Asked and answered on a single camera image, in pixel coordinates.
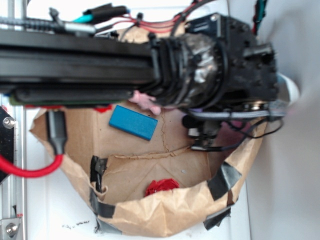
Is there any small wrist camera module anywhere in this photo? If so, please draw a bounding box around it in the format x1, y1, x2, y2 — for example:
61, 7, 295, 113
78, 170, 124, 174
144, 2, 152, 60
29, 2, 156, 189
182, 115, 222, 152

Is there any aluminium frame rail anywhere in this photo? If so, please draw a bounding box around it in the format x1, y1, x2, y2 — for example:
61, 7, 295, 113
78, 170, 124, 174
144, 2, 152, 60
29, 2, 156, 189
0, 0, 28, 240

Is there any red crumpled paper ball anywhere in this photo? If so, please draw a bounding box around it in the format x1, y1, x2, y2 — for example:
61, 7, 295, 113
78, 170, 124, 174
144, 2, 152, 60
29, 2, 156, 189
144, 178, 180, 197

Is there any red braided cable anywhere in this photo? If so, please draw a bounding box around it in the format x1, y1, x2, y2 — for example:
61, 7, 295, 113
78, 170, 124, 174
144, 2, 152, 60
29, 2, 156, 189
0, 153, 64, 179

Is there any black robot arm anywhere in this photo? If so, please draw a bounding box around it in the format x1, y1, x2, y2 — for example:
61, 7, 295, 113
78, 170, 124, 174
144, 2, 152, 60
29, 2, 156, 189
0, 13, 279, 109

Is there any blue rectangular block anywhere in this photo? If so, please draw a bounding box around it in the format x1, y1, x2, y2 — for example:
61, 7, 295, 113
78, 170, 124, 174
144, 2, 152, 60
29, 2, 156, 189
109, 105, 158, 141

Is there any pink plush bunny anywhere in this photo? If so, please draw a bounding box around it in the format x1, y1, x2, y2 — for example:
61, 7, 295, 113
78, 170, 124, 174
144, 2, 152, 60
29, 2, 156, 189
128, 90, 176, 116

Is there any brown paper bag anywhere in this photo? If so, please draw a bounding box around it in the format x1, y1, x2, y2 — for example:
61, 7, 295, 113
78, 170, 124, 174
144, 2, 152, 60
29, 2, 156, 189
29, 26, 269, 238

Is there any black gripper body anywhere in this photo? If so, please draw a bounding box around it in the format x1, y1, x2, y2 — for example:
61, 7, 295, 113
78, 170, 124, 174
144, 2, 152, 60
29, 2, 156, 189
186, 13, 279, 109

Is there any grey braided cable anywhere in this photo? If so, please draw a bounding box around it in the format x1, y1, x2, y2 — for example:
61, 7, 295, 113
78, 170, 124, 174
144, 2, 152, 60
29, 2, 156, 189
189, 109, 286, 123

